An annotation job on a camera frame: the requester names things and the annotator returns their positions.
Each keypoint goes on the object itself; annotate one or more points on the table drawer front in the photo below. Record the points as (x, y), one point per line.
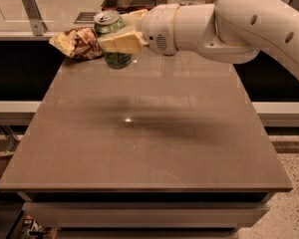
(146, 214)

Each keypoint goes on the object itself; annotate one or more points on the left metal glass bracket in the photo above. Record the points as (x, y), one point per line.
(37, 24)

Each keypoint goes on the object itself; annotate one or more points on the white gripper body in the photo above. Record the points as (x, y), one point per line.
(157, 27)

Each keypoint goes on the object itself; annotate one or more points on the green soda can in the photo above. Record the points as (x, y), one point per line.
(107, 22)

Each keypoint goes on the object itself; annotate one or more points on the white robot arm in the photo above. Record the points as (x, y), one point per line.
(228, 31)

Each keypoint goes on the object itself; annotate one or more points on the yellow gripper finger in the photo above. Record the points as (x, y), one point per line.
(127, 40)
(135, 17)

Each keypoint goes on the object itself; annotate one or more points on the brown chip bag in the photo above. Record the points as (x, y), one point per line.
(78, 43)

